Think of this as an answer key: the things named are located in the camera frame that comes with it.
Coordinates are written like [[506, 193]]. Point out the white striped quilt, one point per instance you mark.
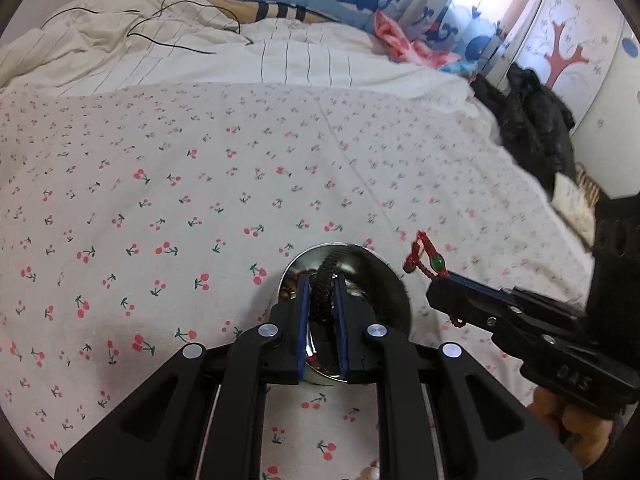
[[310, 67]]

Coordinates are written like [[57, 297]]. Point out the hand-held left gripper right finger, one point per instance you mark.
[[342, 320]]

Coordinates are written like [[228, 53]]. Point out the white wardrobe with tree print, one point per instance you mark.
[[590, 35]]

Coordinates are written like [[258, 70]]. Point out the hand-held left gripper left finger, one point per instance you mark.
[[302, 320]]

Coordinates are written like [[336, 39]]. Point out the cherry print bedsheet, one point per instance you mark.
[[175, 200]]

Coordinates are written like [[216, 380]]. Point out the teal cloth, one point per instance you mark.
[[460, 66]]

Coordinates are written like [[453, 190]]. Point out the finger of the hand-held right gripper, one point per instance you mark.
[[465, 305], [545, 310]]

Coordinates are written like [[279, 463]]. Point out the person's right hand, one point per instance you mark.
[[565, 425]]

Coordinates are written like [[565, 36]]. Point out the pink cloth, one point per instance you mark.
[[405, 42]]

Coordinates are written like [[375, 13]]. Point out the round metal tin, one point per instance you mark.
[[380, 290]]

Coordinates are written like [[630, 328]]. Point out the white paper bag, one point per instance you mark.
[[572, 205]]

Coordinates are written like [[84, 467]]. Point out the black jacket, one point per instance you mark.
[[530, 120]]

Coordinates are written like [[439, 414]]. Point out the yellow black striped pillow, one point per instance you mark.
[[280, 10]]

